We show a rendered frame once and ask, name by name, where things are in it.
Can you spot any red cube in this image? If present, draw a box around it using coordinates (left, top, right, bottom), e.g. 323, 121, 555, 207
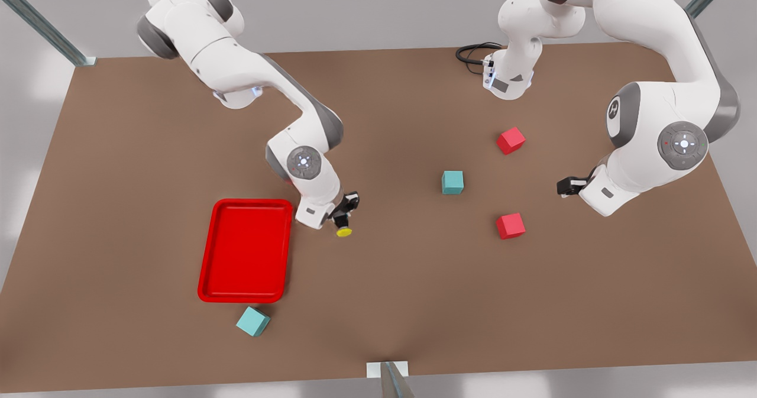
496, 212, 526, 240
496, 127, 527, 156

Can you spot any teal cube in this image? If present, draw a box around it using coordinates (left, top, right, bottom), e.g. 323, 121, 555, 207
441, 170, 465, 196
236, 306, 271, 337

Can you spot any black cable loop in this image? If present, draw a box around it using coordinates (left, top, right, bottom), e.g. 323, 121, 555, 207
455, 42, 504, 76

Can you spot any red plastic tray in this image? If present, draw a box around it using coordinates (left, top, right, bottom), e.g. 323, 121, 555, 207
198, 199, 294, 303

